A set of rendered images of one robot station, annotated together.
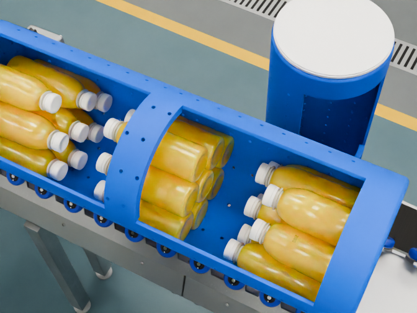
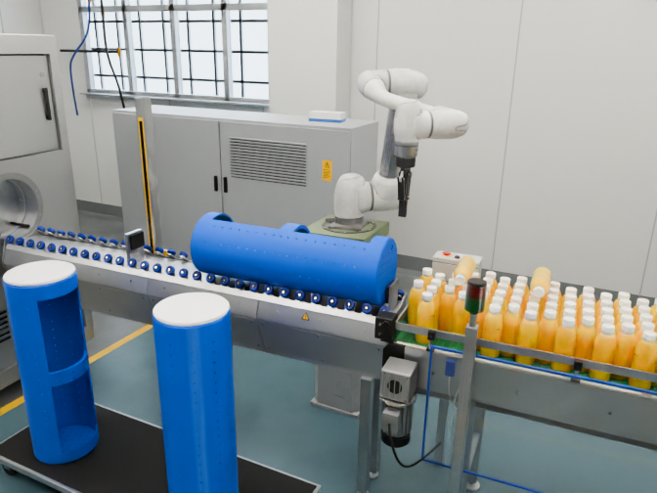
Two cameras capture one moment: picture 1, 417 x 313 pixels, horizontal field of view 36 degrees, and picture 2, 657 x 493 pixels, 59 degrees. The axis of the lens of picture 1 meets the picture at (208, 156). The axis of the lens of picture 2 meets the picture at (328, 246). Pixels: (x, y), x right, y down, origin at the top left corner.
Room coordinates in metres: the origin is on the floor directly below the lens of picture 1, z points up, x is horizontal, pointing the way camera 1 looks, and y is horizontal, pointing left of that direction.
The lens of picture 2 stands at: (3.04, -0.06, 1.96)
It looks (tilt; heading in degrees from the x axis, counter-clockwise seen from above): 19 degrees down; 172
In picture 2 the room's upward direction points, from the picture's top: 1 degrees clockwise
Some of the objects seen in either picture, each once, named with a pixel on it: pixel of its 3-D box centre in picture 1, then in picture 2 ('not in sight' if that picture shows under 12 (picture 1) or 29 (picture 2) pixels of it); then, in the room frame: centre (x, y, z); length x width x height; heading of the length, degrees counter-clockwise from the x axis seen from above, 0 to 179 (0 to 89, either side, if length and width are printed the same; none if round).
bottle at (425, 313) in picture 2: not in sight; (425, 319); (1.14, 0.57, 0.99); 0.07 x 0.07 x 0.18
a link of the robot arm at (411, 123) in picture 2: not in sight; (411, 119); (0.91, 0.53, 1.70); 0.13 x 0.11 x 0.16; 95
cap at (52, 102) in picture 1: (52, 102); not in sight; (0.79, 0.30, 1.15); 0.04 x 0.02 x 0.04; 150
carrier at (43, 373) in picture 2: not in sight; (54, 364); (0.62, -0.98, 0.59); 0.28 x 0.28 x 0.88
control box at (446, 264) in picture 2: not in sight; (457, 267); (0.76, 0.81, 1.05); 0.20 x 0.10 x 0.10; 59
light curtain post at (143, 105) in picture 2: not in sight; (155, 250); (-0.13, -0.63, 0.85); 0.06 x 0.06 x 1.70; 59
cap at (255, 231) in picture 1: (258, 230); not in sight; (0.51, -0.08, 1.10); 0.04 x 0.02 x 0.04; 147
